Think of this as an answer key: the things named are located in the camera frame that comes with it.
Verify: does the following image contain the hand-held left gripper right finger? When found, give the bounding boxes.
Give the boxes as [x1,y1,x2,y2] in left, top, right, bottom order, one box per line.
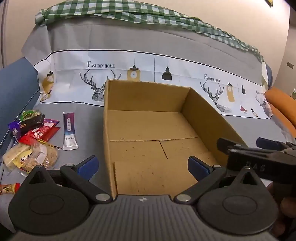
[173,156,269,205]

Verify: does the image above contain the round cake clear packet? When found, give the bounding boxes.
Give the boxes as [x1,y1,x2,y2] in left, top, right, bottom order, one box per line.
[30,139,59,169]

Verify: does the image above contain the small red gold packet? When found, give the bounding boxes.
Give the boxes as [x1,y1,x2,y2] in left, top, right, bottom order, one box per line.
[0,183,21,196]

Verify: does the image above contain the green checkered cloth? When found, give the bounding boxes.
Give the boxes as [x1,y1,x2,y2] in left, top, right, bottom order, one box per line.
[35,0,265,62]

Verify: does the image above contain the purple candy packet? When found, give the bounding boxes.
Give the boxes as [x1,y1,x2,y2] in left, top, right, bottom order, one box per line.
[8,120,23,143]

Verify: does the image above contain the red packet with white stripe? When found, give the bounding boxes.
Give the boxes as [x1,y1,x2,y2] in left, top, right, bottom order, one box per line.
[20,125,56,146]

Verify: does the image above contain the green round rice cake packet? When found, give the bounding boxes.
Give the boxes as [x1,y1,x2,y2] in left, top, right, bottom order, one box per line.
[20,110,42,121]

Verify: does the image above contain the person's right hand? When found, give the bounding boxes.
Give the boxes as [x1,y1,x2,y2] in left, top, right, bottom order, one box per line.
[274,197,296,240]

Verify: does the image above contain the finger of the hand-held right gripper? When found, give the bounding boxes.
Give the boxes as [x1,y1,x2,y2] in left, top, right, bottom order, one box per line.
[217,138,286,155]
[256,137,296,151]

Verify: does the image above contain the black snack packet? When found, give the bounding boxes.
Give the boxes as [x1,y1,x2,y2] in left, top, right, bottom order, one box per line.
[20,114,45,135]

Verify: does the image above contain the silver purple sachet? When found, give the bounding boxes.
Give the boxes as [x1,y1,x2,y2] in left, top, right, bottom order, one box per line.
[62,112,78,151]

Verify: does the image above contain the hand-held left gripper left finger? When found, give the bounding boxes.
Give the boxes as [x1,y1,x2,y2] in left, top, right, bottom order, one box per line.
[20,155,114,205]

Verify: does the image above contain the orange pillow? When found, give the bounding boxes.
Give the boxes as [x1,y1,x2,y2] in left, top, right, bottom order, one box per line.
[264,86,296,137]

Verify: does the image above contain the pale nougat bar clear packet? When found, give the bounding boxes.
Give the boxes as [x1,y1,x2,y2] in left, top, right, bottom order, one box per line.
[2,142,33,169]

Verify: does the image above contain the yellow white snack packet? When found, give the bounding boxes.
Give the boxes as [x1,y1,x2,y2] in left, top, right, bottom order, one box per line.
[10,149,48,173]

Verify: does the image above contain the brown cardboard box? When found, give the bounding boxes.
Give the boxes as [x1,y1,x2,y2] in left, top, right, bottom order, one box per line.
[103,79,249,202]

